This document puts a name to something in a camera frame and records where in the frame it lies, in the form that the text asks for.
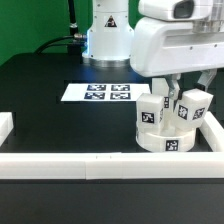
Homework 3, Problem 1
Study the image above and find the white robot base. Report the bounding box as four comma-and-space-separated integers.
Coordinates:
82, 0, 134, 68

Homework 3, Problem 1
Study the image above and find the white fence bar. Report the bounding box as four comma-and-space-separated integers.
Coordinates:
0, 152, 224, 180
0, 112, 14, 146
200, 111, 224, 153

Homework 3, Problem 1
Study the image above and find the white right fence bar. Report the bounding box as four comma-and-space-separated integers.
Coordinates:
200, 111, 224, 153

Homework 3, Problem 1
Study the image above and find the white front fence bar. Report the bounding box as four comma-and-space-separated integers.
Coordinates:
0, 152, 224, 180

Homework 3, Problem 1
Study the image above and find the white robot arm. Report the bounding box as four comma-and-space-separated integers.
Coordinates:
130, 0, 224, 100

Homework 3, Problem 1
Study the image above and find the white left fence bar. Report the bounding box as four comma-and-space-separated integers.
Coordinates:
0, 112, 14, 146

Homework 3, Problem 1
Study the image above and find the black cable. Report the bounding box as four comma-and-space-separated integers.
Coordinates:
34, 0, 88, 55

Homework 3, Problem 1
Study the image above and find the white round stool seat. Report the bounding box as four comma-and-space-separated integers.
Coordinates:
136, 125, 196, 153

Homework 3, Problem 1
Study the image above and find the white marker sheet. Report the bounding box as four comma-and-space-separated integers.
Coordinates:
61, 83, 150, 102

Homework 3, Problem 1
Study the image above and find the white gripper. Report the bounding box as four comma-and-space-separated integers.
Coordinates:
130, 17, 224, 103

